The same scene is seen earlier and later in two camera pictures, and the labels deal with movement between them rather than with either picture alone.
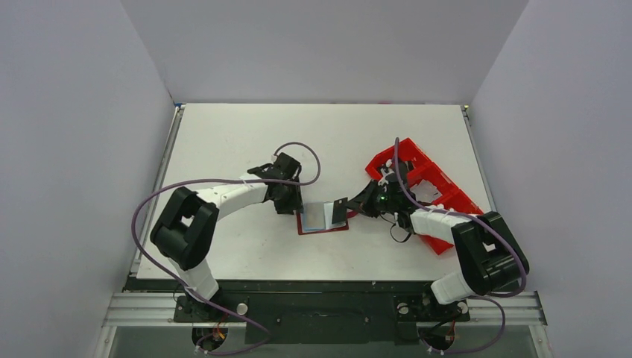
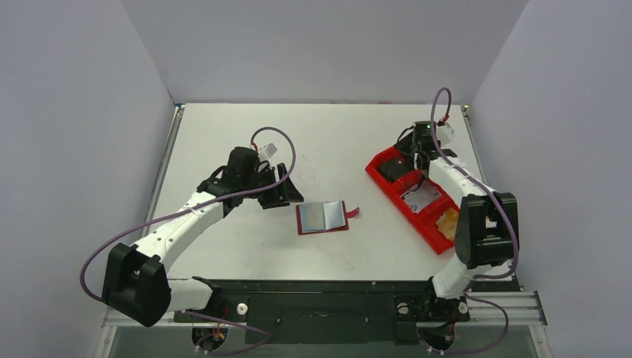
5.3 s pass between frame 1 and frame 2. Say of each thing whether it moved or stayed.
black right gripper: moved
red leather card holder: stayed
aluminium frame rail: stayed
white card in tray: stayed
